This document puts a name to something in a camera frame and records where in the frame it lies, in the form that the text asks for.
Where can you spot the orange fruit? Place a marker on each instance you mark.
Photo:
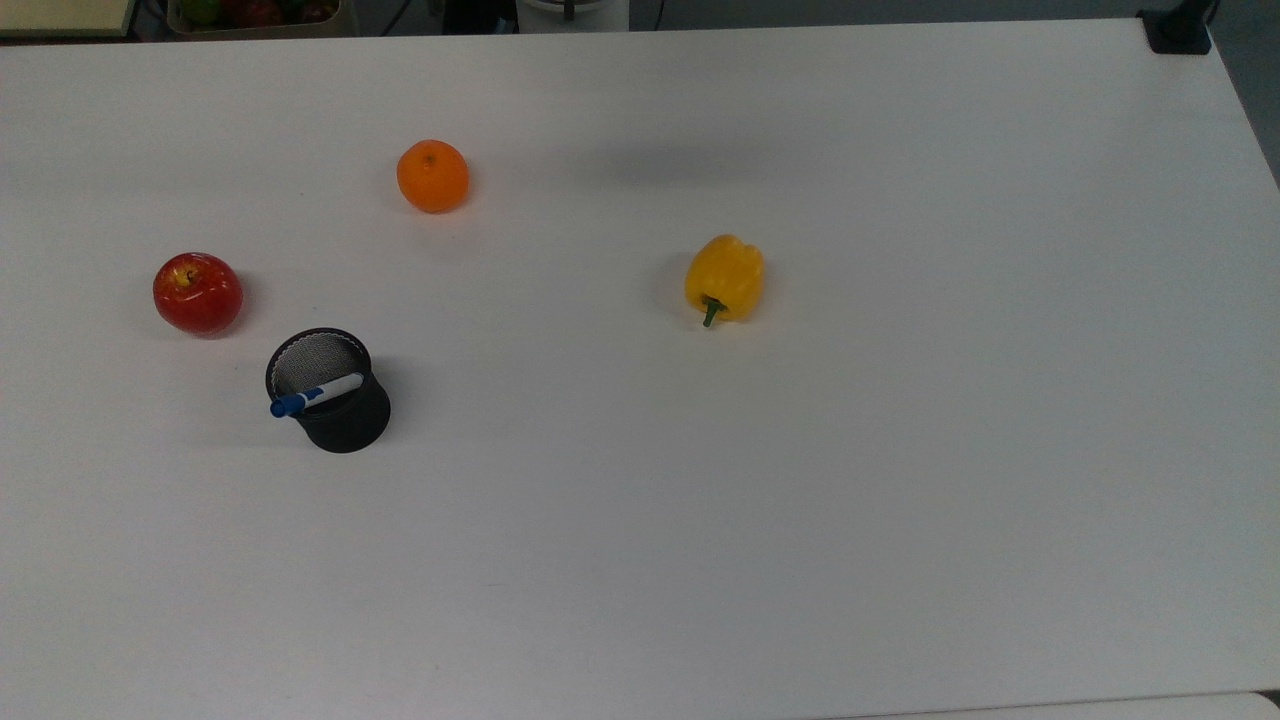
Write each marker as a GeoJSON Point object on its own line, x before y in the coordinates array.
{"type": "Point", "coordinates": [432, 177]}

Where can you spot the red apple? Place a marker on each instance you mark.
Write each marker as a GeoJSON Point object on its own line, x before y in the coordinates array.
{"type": "Point", "coordinates": [197, 294]}

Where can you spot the black mesh pen cup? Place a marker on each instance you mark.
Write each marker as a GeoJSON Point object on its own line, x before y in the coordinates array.
{"type": "Point", "coordinates": [345, 425]}

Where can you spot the white marker pen blue cap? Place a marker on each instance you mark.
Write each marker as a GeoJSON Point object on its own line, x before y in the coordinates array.
{"type": "Point", "coordinates": [322, 392]}

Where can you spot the black table clamp mount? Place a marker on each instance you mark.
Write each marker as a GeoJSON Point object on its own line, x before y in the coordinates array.
{"type": "Point", "coordinates": [1178, 32]}

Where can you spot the box of fruit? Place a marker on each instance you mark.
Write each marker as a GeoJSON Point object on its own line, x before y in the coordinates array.
{"type": "Point", "coordinates": [255, 14]}

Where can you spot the pale yellow board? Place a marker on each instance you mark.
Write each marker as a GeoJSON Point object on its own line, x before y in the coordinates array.
{"type": "Point", "coordinates": [62, 14]}

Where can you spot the yellow bell pepper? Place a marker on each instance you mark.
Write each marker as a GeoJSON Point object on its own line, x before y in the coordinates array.
{"type": "Point", "coordinates": [726, 275]}

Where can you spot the black box beside robot base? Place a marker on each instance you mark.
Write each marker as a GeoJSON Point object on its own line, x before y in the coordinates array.
{"type": "Point", "coordinates": [478, 14]}

